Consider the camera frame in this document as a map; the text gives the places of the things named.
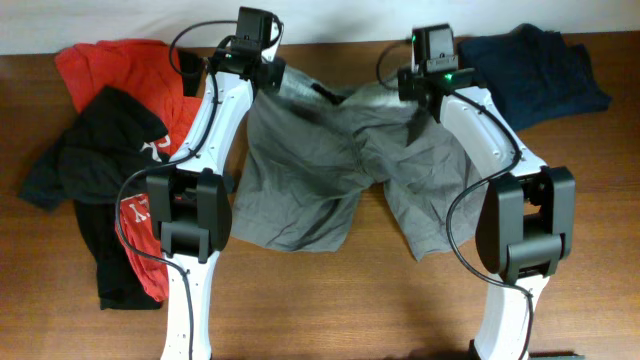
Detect grey shorts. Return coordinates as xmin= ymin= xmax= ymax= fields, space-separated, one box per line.
xmin=231 ymin=68 xmax=484 ymax=259

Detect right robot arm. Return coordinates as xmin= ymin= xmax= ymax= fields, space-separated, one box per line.
xmin=397 ymin=24 xmax=576 ymax=360

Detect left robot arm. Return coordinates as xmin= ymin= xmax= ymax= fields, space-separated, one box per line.
xmin=146 ymin=7 xmax=286 ymax=360

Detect folded navy blue garment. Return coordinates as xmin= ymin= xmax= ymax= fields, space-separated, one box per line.
xmin=458 ymin=24 xmax=612 ymax=131

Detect red t-shirt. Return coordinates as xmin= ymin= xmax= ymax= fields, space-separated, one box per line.
xmin=54 ymin=39 xmax=200 ymax=303

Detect black t-shirt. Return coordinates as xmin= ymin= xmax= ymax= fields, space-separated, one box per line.
xmin=19 ymin=56 xmax=201 ymax=310

